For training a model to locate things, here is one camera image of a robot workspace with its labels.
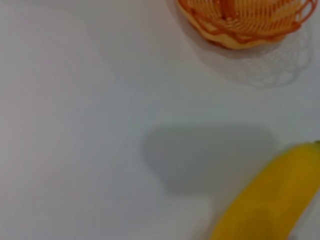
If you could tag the orange woven plastic basket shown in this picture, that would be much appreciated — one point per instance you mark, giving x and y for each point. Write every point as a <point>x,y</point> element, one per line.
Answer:
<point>250,22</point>

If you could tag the yellow plastic banana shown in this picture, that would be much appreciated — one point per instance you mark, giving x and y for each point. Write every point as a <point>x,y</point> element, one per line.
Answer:
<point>270,200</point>

